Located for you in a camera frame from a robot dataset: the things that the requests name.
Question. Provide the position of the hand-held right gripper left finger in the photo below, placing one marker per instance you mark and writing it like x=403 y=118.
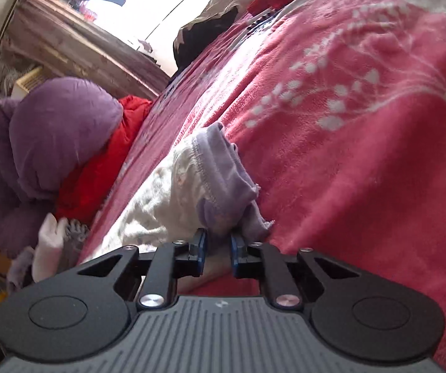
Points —
x=202 y=253

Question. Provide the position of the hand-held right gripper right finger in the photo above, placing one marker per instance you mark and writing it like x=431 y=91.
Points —
x=234 y=255

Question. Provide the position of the white garment with purple trim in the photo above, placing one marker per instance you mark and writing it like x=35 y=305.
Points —
x=176 y=190

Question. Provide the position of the dark clothes pile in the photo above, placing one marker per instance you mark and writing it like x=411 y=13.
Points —
x=215 y=19

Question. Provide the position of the red floral fleece blanket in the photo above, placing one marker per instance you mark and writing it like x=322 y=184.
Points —
x=343 y=202

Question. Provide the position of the grey ribbed cloth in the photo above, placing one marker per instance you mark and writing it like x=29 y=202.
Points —
x=76 y=237

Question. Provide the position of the red padded quilt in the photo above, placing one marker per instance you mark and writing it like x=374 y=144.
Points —
x=102 y=163

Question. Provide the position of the small mauve cloth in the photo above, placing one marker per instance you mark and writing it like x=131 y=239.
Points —
x=20 y=268

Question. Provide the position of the purple quilt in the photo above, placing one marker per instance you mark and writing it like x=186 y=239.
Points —
x=60 y=132

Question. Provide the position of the checked cloth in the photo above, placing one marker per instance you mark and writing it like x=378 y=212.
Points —
x=7 y=81

